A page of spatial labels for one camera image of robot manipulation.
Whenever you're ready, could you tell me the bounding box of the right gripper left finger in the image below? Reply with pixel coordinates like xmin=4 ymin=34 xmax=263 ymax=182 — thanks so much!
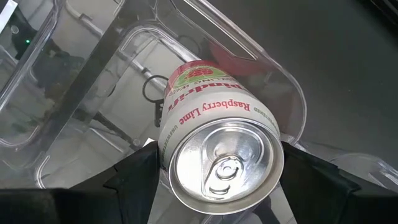
xmin=0 ymin=141 xmax=161 ymax=224

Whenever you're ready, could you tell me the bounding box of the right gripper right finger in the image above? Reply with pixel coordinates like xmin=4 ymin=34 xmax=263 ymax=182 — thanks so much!
xmin=281 ymin=142 xmax=398 ymax=224

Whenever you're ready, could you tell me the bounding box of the clear plastic bin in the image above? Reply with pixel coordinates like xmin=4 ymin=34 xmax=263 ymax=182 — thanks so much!
xmin=0 ymin=0 xmax=63 ymax=150
xmin=34 ymin=0 xmax=308 ymax=224
xmin=295 ymin=141 xmax=398 ymax=194

